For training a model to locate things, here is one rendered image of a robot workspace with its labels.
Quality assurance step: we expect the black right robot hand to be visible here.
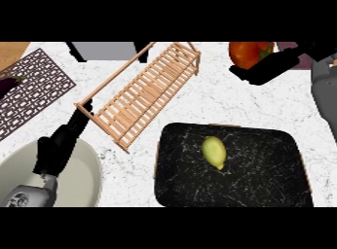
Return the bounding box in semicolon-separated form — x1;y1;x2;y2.
227;42;337;87

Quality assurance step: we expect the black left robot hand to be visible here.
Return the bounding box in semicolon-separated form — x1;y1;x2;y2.
31;98;93;178

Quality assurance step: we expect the wooden slatted tiered shelf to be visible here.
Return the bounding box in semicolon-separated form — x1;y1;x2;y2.
74;42;202;155

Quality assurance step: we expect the black marble tray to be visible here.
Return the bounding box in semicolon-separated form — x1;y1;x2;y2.
152;122;316;208

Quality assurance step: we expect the dark maroon object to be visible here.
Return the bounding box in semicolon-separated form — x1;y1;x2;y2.
276;42;318;71

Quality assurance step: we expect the pale grey bowl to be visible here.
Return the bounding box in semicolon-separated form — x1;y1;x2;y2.
0;137;103;208

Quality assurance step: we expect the brown patterned placemat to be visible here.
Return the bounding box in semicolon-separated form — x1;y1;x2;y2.
0;48;78;146

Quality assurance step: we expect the dark purple eggplant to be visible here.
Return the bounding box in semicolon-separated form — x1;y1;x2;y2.
0;75;28;106

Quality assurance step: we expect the brown wooden cutting board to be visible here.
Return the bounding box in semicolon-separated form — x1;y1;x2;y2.
0;42;31;81

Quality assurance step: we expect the grey appliance with black legs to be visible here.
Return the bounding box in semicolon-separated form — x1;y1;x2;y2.
64;42;151;63

